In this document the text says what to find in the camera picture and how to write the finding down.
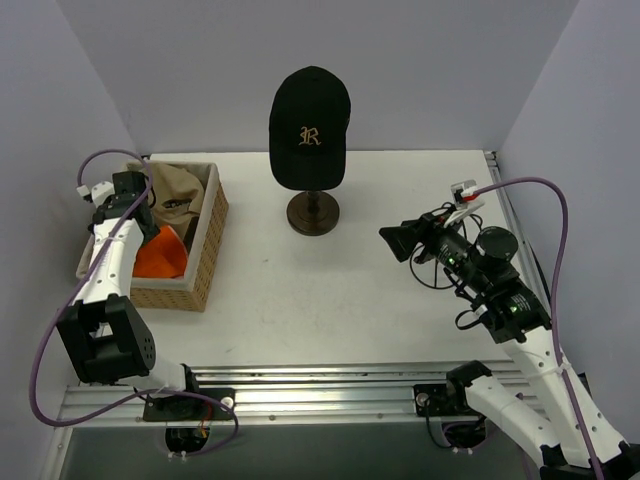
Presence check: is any beige cap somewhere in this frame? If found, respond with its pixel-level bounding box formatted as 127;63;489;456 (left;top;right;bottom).
149;163;205;237

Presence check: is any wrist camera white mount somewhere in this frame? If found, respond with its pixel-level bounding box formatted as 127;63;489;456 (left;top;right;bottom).
444;180;485;227
76;181;115;207

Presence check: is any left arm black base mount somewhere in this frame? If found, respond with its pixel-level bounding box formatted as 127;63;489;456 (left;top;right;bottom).
142;387;236;422

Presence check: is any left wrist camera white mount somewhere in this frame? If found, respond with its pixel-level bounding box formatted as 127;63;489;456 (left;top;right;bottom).
76;181;115;207

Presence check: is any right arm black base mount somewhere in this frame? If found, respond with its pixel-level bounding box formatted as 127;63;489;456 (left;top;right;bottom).
413;360;492;418

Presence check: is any orange cap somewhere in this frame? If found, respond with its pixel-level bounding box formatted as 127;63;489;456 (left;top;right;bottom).
133;225;188;279

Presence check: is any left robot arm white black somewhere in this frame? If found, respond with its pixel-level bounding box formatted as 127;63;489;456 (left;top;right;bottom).
57;171;202;419

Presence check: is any black coiled cable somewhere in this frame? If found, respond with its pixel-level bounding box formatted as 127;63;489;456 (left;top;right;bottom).
408;202;485;291

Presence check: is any wicker basket with liner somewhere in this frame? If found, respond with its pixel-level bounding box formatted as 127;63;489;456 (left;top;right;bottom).
72;160;228;312

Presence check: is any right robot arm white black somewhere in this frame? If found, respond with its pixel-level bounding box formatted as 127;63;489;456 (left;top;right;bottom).
379;213;639;479

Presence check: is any black baseball cap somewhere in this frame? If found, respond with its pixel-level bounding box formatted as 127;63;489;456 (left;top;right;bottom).
268;66;351;191

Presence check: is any aluminium rail frame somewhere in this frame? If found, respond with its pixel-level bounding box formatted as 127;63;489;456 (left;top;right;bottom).
39;149;611;480

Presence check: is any dark wooden mannequin stand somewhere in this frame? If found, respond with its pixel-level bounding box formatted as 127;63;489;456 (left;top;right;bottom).
286;191;340;236

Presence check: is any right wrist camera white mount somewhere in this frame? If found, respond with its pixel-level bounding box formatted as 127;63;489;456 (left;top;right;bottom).
444;180;485;227

